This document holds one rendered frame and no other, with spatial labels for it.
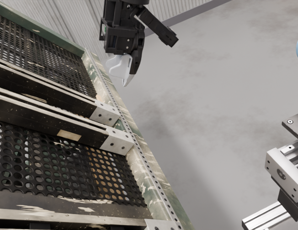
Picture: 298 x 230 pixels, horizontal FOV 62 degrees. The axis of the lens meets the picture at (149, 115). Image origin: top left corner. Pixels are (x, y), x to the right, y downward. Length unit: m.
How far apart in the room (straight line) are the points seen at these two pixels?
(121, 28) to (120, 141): 0.53
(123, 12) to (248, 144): 1.70
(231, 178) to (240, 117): 0.60
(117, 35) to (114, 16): 0.04
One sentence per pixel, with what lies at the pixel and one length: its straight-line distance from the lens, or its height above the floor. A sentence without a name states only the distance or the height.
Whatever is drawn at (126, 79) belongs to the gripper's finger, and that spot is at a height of 1.34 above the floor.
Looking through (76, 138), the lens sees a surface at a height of 1.08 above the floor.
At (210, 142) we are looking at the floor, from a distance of 2.10.
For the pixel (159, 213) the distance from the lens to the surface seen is 0.85.
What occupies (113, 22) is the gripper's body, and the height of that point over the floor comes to 1.47.
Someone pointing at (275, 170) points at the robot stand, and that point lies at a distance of 0.85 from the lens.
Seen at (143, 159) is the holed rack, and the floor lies 0.89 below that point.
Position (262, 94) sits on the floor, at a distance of 2.47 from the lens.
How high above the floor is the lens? 1.66
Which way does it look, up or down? 43 degrees down
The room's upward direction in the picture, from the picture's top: 20 degrees counter-clockwise
